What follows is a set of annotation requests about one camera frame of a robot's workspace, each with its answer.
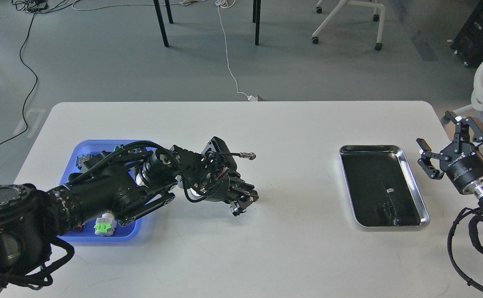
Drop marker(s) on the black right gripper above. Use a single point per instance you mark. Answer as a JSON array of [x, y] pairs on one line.
[[461, 159]]

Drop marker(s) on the blue plastic tray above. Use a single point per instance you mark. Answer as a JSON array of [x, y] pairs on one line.
[[87, 235]]

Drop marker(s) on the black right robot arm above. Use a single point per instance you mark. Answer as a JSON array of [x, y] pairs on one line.
[[475, 224]]

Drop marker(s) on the grey switch with green block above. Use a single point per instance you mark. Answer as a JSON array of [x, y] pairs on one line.
[[105, 225]]

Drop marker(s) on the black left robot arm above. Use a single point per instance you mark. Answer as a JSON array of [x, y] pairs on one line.
[[130, 182]]

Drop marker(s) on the black cabinet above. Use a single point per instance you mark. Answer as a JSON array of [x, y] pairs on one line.
[[468, 43]]

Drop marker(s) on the silver metal tray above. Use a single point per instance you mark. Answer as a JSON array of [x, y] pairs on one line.
[[382, 190]]

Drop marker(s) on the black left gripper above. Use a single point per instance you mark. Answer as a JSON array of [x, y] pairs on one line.
[[234, 191]]

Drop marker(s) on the yellow push button switch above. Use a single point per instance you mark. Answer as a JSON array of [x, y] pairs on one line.
[[85, 159]]

